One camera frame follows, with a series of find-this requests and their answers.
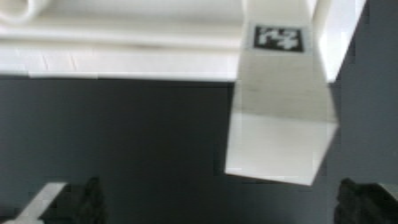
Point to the white L-shaped guide fence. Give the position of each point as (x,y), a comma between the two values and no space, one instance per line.
(91,59)

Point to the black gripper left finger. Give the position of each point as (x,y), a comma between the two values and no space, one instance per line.
(66,204)

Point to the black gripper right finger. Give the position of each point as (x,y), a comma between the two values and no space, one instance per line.
(366,203)

